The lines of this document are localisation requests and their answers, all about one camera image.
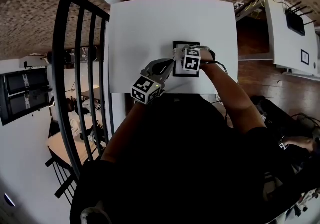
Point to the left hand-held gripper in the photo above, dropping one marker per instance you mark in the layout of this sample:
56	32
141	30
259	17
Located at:
147	89

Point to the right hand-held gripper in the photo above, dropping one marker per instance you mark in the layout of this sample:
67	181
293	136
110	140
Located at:
192	60

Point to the grey cloth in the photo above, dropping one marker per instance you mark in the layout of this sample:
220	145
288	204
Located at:
178	52

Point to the black picture frame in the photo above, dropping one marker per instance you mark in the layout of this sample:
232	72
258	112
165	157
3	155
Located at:
186	43

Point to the person's right forearm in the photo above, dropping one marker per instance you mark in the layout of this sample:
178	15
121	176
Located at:
230	93

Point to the person's left forearm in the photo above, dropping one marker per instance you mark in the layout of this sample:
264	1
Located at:
120	138

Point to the another person's forearm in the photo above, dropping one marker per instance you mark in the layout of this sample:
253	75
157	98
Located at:
300	143

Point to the person's black shirt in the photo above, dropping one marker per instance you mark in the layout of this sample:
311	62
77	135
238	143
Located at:
180	163

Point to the white side desk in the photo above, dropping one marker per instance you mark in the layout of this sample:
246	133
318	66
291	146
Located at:
282	43

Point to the black bag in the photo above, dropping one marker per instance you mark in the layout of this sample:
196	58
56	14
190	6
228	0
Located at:
272	113

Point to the black metal railing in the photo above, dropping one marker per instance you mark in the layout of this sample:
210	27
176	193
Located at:
58	68

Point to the black router with antennas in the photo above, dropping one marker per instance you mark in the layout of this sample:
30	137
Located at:
296	23

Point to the small framed certificate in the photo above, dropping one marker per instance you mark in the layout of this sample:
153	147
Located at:
305	56

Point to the black framed window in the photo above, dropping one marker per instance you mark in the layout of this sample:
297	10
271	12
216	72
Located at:
22	98

